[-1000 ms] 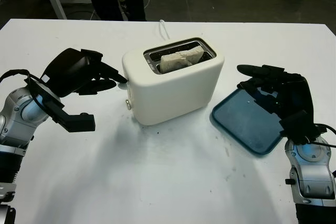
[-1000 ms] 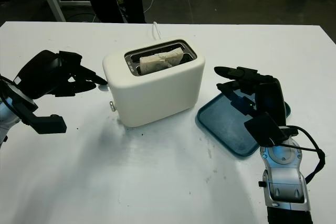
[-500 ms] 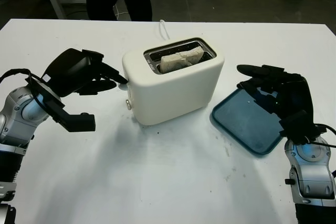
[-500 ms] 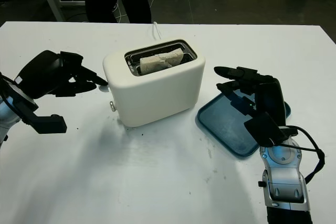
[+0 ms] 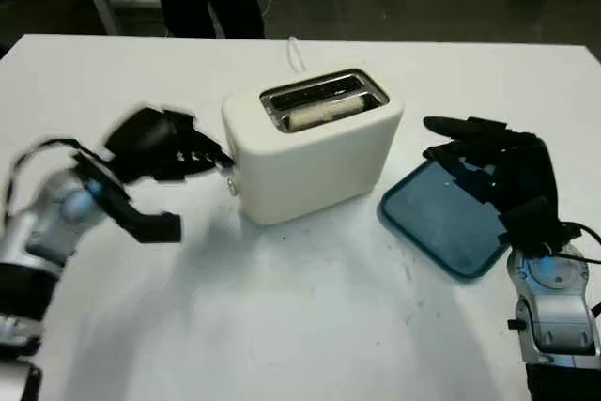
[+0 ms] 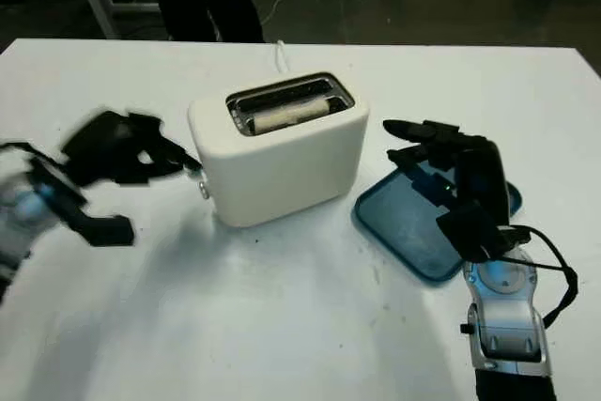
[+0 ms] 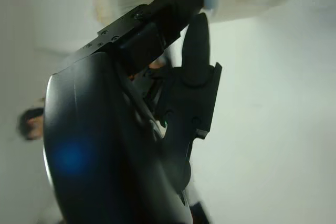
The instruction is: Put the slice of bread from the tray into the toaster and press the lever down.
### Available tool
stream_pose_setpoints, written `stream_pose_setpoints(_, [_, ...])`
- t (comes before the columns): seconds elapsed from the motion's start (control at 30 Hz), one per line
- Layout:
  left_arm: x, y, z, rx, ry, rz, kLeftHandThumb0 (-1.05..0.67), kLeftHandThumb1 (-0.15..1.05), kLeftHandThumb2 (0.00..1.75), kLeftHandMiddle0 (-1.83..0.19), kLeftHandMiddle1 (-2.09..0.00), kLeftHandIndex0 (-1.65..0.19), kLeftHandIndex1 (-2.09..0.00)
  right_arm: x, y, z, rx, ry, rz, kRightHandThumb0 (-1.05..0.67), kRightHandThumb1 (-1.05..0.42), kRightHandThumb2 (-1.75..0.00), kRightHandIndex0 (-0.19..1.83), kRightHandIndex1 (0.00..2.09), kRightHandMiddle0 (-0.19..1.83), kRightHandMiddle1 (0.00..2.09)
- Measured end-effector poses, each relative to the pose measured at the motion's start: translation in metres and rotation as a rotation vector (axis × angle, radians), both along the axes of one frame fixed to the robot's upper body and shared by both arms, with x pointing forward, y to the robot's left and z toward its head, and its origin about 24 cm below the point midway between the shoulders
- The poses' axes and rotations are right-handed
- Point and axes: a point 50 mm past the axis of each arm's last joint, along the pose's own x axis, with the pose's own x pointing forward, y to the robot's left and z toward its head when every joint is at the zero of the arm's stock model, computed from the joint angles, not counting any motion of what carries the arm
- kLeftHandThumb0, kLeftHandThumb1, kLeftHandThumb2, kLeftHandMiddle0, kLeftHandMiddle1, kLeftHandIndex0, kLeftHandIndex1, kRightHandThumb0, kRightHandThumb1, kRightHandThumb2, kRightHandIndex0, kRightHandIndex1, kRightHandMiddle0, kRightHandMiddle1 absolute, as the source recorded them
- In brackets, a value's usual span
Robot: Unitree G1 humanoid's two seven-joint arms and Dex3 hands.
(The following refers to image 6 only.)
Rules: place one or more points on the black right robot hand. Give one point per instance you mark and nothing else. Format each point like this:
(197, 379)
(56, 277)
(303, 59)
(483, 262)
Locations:
(483, 175)

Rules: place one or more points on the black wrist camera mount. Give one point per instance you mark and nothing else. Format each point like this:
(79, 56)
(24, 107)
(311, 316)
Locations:
(108, 232)
(469, 232)

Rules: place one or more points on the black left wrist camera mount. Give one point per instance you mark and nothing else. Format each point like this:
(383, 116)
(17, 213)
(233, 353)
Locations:
(108, 232)

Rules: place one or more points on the blue plastic tray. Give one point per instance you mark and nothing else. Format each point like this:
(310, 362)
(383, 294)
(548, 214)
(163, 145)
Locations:
(399, 222)

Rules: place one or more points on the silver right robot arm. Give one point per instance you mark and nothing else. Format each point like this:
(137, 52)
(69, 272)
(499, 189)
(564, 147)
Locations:
(507, 326)

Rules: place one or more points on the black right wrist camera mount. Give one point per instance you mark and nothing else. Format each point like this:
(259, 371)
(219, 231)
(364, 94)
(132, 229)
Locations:
(469, 232)

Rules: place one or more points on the silver toaster dial knob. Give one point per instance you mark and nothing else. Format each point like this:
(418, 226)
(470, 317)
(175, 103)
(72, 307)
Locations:
(204, 189)

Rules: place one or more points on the cream white two-slot toaster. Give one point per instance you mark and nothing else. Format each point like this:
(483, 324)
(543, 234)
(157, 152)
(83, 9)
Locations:
(282, 180)

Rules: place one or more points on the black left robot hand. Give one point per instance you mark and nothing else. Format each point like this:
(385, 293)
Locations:
(112, 147)

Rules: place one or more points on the beige bread slice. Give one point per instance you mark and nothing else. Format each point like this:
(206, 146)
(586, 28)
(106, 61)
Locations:
(286, 117)

